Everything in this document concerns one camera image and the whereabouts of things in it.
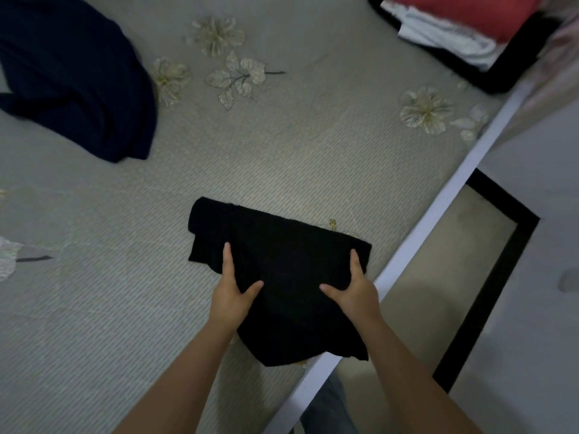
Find person's right hand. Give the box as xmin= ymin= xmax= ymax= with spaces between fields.
xmin=319 ymin=250 xmax=383 ymax=329

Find person's left hand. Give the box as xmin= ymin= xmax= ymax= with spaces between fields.
xmin=210 ymin=241 xmax=265 ymax=333

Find black garment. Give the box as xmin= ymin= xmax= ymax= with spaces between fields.
xmin=188 ymin=197 xmax=373 ymax=368

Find person's left forearm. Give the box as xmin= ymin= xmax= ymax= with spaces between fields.
xmin=112 ymin=317 xmax=241 ymax=434

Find person's right forearm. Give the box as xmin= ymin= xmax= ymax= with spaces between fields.
xmin=348 ymin=312 xmax=484 ymax=434

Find person's blue jeans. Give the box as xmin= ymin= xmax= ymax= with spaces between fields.
xmin=299 ymin=371 xmax=359 ymax=434

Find beige floor mat black border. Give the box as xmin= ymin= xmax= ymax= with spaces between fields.
xmin=337 ymin=168 xmax=542 ymax=395

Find grey floral embroidered bed sheet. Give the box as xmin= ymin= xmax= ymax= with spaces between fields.
xmin=0 ymin=0 xmax=506 ymax=434

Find black cloth under pile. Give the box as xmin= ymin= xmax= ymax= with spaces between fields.
xmin=367 ymin=0 xmax=564 ymax=96

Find navy blue garment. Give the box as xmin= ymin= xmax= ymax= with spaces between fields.
xmin=0 ymin=0 xmax=158 ymax=164

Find white folded cloth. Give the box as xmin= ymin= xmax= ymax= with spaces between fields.
xmin=393 ymin=1 xmax=509 ymax=72

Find pale pink curtain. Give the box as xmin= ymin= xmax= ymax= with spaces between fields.
xmin=491 ymin=6 xmax=579 ymax=145

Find coral red folded cloth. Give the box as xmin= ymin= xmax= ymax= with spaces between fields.
xmin=384 ymin=0 xmax=546 ymax=43

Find white bed frame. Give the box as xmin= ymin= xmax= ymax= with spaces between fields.
xmin=261 ymin=79 xmax=536 ymax=434

